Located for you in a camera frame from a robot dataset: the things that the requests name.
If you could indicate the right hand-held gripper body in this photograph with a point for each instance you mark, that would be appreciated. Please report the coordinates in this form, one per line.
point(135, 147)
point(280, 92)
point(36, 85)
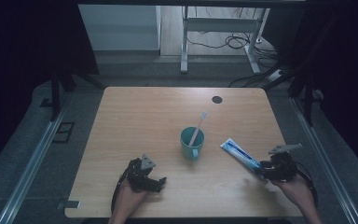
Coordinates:
point(282, 166)

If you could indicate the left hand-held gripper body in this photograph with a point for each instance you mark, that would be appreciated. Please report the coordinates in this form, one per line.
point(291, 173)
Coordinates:
point(138, 174)

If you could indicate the blue and white toothpaste tube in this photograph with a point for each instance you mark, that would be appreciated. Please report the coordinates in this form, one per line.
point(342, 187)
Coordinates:
point(239, 154)

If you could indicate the teal cup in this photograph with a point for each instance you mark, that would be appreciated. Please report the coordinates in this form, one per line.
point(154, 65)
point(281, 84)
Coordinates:
point(192, 146)

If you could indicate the pink toothbrush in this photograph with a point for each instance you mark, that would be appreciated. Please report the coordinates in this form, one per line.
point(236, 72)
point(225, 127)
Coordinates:
point(198, 127)

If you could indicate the black metal stand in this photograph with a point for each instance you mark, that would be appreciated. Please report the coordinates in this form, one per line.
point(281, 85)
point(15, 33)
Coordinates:
point(55, 93)
point(307, 99)

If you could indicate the dark round table grommet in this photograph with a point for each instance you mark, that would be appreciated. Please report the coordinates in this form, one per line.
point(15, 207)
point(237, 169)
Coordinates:
point(217, 100)

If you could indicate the white power strip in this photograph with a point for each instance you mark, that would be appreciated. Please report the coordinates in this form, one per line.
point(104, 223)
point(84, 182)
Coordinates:
point(276, 75)

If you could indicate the dark curtain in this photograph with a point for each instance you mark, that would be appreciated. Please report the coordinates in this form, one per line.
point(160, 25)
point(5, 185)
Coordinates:
point(18, 62)
point(348, 62)

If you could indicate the white panel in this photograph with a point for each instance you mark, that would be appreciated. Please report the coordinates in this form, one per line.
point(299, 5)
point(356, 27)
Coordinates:
point(118, 28)

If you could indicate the aluminium floor rail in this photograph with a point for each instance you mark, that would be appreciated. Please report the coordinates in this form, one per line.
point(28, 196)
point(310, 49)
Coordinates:
point(31, 165)
point(326, 161)

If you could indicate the white desk frame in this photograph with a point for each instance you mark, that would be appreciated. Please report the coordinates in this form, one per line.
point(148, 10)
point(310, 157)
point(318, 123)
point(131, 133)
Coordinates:
point(220, 24)

